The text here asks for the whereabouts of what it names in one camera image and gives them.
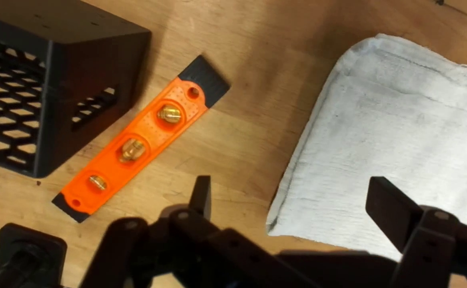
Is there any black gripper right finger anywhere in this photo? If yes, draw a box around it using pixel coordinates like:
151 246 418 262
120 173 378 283
363 174 467 288

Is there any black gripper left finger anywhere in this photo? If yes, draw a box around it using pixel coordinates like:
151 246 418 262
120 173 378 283
79 174 326 288

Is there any white cloth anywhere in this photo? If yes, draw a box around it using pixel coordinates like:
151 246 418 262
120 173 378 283
266 32 467 262

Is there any black perforated box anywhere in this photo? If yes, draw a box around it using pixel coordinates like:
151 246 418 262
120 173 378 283
0 0 154 179

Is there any orange torpedo level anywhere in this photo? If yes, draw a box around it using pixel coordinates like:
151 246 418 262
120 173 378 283
50 54 232 224

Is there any black pole stand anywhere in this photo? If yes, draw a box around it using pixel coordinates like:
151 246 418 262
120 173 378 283
0 222 69 288

